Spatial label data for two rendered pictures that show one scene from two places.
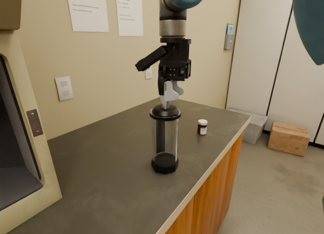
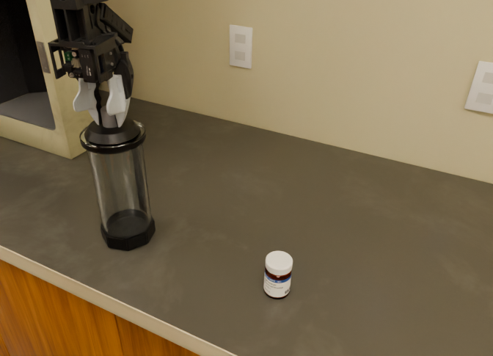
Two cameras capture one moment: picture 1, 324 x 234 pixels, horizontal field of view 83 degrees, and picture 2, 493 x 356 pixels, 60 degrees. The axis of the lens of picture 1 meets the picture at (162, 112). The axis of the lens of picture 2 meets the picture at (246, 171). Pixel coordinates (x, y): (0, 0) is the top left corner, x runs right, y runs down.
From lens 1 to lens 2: 96 cm
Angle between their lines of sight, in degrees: 68
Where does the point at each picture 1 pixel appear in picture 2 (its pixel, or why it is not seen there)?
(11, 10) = not seen: outside the picture
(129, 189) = (74, 205)
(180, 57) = (64, 31)
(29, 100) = (38, 30)
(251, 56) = not seen: outside the picture
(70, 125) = (238, 112)
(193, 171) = (107, 274)
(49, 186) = (59, 136)
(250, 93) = not seen: outside the picture
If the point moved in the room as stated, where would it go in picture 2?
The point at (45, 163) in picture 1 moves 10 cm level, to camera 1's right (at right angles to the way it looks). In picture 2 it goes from (54, 107) to (46, 125)
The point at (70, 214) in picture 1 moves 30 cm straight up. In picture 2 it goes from (43, 172) to (9, 48)
